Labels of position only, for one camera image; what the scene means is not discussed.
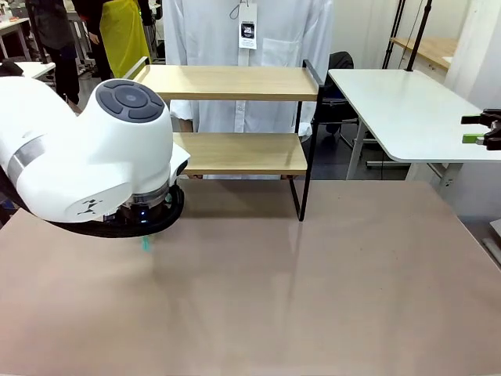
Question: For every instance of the white side table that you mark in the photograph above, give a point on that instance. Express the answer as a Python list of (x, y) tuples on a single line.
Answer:
[(411, 109)]

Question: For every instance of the person's right hand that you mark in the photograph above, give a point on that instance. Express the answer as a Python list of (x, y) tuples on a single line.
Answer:
[(195, 177)]

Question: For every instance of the wooden background table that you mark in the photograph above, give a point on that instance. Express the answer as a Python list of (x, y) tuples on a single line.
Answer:
[(438, 47)]

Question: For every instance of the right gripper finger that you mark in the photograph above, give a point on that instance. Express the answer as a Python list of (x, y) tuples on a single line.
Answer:
[(469, 138), (471, 119)]

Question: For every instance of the black stand pole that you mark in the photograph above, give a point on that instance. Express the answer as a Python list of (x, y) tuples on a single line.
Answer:
[(420, 27)]

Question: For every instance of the two-tier wooden shelf black frame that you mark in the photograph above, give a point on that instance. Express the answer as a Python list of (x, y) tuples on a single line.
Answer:
[(235, 82)]

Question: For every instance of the person in dark clothes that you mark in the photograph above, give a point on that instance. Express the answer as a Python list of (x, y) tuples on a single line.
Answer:
[(55, 23)]

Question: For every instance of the person in yellow apron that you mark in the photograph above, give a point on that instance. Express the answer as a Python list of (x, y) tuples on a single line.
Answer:
[(121, 35)]

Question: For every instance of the white lab coat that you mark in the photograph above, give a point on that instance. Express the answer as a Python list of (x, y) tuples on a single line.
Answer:
[(282, 31)]

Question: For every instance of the black office chair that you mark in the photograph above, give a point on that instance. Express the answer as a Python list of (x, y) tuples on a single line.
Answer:
[(342, 60)]

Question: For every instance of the person's left hand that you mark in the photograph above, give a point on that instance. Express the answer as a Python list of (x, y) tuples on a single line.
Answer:
[(287, 177)]

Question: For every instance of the teal microfiber duster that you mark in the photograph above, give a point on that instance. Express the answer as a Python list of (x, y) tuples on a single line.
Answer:
[(145, 244)]

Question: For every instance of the white background table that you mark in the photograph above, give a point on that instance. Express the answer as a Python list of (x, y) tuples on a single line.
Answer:
[(11, 25), (39, 68)]

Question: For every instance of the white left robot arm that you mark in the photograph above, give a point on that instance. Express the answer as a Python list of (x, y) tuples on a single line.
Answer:
[(78, 156)]

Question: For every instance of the black tripod stand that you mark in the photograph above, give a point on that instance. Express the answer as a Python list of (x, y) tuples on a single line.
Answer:
[(391, 43)]

